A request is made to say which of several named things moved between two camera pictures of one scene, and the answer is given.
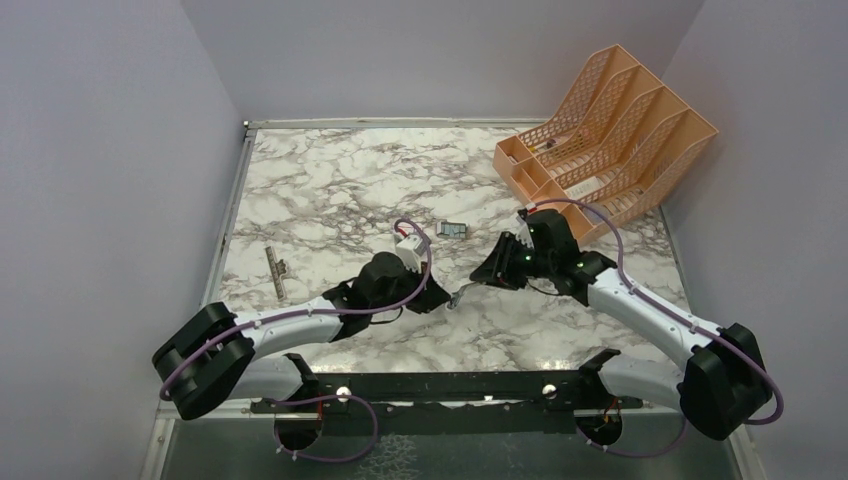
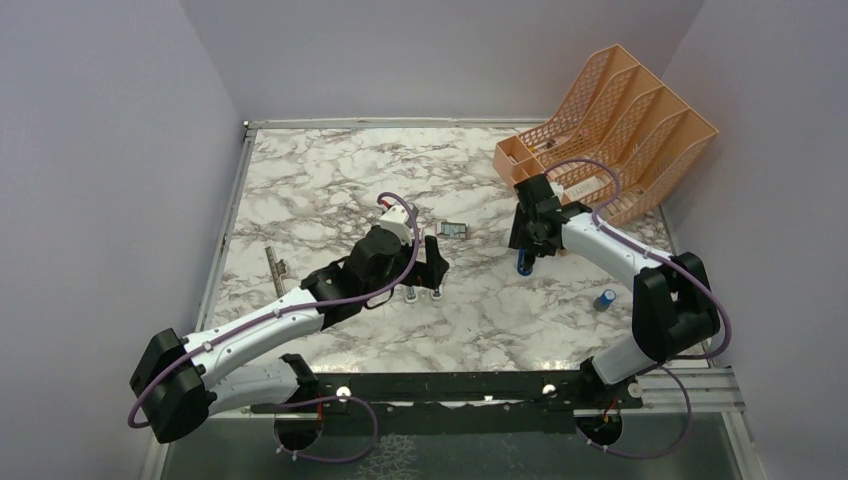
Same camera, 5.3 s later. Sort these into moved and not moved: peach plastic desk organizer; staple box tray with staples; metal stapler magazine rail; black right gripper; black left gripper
Moved: black left gripper; black right gripper
Not moved: staple box tray with staples; metal stapler magazine rail; peach plastic desk organizer
